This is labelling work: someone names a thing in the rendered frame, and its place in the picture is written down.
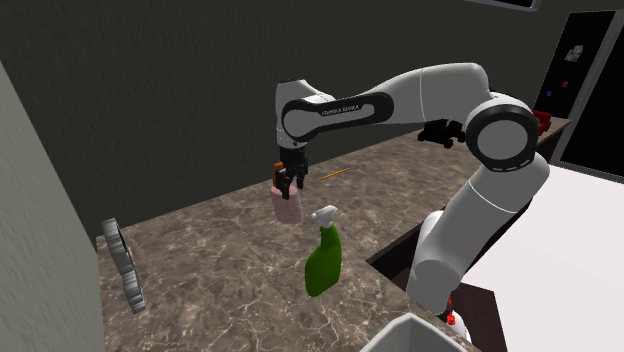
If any pink bottle with orange pump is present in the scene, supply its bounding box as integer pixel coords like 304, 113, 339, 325
270, 161, 304, 225

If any red container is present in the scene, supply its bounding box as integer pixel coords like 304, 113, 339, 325
531, 109, 553, 137

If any black refrigerator with magnets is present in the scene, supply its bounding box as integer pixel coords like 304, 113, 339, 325
532, 9, 624, 178

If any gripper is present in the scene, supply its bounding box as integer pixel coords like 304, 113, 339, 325
277, 146, 310, 201

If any green spray bottle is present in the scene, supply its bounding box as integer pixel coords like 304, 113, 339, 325
304, 205, 343, 298

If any grey sink basin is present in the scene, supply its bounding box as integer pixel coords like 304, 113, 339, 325
359, 312, 470, 352

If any grey ribbed round object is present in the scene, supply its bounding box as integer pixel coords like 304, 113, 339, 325
101, 217, 147, 315

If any black toy vehicle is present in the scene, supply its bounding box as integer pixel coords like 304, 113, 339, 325
417, 118, 468, 149

